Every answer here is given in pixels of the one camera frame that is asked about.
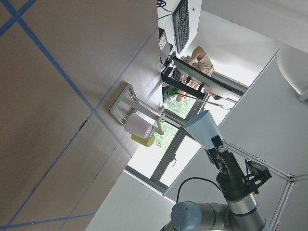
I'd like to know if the light blue cup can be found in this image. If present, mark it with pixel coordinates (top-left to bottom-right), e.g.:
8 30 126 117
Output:
184 110 223 150

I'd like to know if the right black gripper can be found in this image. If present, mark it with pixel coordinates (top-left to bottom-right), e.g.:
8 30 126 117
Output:
205 135 249 200

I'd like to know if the person in orange shirt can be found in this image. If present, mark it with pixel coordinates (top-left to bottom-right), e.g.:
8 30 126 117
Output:
175 46 222 103

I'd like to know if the pink plastic cup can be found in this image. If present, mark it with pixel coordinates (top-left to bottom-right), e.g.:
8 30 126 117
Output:
124 113 152 139

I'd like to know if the black keyboard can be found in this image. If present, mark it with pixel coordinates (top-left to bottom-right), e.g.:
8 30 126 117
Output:
172 0 190 53

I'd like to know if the yellow plastic cup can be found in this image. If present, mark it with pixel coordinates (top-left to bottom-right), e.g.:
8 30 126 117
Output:
131 135 155 147

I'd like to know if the white wire cup rack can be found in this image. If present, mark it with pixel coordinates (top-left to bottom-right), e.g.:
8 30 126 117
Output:
109 83 165 140

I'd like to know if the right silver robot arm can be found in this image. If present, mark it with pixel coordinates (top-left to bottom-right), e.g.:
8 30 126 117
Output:
162 136 272 231

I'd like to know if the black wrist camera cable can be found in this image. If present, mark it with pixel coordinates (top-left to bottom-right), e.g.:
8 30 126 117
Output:
175 177 231 227

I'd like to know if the black monitor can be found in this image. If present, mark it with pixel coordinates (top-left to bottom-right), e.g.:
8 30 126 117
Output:
161 57 233 100

